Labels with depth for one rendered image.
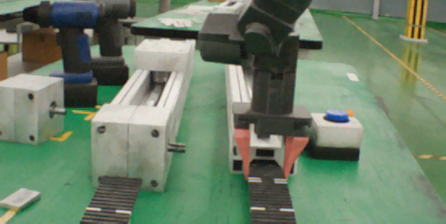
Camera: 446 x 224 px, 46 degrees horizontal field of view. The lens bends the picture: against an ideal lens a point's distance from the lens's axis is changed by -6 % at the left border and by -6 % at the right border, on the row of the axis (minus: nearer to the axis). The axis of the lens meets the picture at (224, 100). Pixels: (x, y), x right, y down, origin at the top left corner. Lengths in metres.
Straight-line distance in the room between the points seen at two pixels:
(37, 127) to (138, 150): 0.24
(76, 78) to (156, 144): 0.46
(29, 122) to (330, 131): 0.49
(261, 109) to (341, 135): 0.24
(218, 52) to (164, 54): 0.40
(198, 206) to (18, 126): 0.36
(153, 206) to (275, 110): 0.20
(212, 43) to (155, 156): 0.17
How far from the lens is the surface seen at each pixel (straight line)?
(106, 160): 0.75
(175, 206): 0.72
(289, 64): 0.71
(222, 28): 0.71
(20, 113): 0.93
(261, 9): 0.62
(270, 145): 0.83
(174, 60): 1.12
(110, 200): 0.64
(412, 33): 11.02
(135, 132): 0.73
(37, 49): 4.75
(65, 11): 1.14
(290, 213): 0.64
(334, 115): 0.93
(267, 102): 0.71
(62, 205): 0.71
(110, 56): 1.37
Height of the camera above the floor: 1.08
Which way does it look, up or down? 14 degrees down
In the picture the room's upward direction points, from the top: 4 degrees clockwise
